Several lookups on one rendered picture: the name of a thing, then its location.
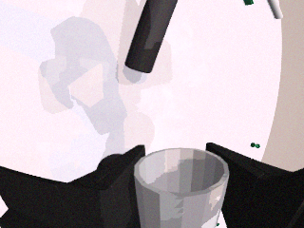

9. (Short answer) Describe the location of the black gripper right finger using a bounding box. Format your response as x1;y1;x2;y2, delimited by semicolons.
205;142;304;228

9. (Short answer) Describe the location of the white cylinder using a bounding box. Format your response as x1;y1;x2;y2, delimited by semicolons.
267;0;284;20

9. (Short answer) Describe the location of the black post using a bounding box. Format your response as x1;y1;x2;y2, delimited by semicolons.
96;153;141;228

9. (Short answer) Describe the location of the grey cup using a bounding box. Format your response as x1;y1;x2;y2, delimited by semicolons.
134;147;229;228

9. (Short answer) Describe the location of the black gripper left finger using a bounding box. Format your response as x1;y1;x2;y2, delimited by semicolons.
0;144;144;228

